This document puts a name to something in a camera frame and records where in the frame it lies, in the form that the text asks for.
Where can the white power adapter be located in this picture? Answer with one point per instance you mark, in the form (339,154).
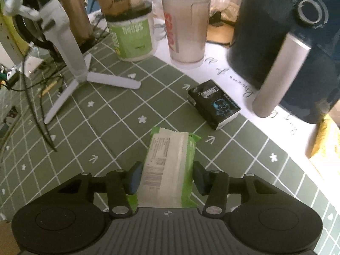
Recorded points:
(32,63)

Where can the white tripod stand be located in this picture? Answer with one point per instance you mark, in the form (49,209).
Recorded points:
(66,47)

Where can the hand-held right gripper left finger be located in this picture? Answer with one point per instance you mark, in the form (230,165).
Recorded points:
(135,178)

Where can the green grid tablecloth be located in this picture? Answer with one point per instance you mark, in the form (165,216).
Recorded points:
(106,127)

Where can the small black printed box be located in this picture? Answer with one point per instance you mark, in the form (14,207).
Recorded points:
(212,103)

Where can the brown cardboard sleeve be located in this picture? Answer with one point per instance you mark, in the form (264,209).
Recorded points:
(113,1)

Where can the dark blue air fryer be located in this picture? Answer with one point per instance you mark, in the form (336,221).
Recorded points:
(252,32)

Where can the green white snack packet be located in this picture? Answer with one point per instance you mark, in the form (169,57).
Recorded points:
(167,170)

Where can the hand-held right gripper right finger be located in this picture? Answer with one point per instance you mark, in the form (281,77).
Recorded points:
(199,178)

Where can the green label white tub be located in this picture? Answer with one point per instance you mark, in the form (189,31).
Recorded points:
(130,37)

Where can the yellow wet wipes packet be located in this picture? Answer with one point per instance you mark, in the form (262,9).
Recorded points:
(328,143)

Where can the yellow flat stick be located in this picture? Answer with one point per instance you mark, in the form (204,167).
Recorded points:
(50,86)

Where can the clear shaker bottle grey lid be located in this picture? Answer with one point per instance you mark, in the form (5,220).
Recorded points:
(186,32)

